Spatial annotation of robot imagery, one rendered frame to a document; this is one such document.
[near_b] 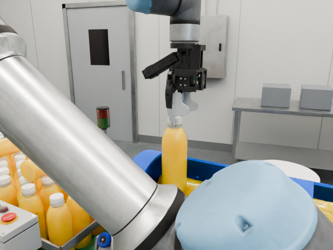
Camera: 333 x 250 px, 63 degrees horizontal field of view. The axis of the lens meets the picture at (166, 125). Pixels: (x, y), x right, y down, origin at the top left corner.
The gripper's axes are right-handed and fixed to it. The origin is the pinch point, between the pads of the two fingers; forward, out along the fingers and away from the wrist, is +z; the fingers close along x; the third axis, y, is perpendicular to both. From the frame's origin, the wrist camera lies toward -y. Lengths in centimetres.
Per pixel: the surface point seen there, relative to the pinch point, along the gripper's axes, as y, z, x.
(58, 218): -28.0, 29.6, -18.4
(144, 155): -8.7, 11.6, -1.8
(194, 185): 5.1, 20.1, 3.6
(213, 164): 9.6, 13.6, 6.4
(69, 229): -27.0, 34.5, -16.0
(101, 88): -277, 46, 284
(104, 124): -55, 17, 34
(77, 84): -323, 42, 276
